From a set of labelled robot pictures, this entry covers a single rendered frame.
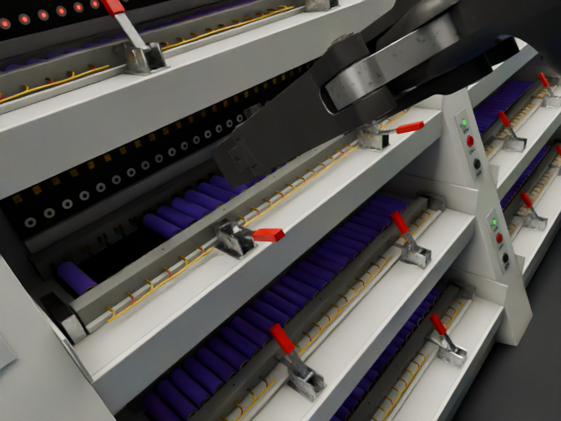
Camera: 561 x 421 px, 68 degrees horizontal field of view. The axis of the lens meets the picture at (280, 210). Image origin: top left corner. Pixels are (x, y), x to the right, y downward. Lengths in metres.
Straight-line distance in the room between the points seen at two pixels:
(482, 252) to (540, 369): 0.23
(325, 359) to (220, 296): 0.19
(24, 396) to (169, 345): 0.11
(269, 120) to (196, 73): 0.25
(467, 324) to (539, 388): 0.14
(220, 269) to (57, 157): 0.18
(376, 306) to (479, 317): 0.30
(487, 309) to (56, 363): 0.72
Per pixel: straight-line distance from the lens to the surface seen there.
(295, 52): 0.51
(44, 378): 0.37
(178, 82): 0.41
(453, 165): 0.76
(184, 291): 0.41
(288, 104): 0.16
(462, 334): 0.82
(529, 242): 1.05
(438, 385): 0.75
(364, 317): 0.59
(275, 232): 0.37
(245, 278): 0.43
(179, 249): 0.43
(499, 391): 0.87
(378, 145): 0.59
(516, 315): 0.94
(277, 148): 0.18
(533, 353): 0.93
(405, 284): 0.64
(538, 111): 1.22
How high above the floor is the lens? 0.63
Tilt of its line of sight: 16 degrees down
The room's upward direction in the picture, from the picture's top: 25 degrees counter-clockwise
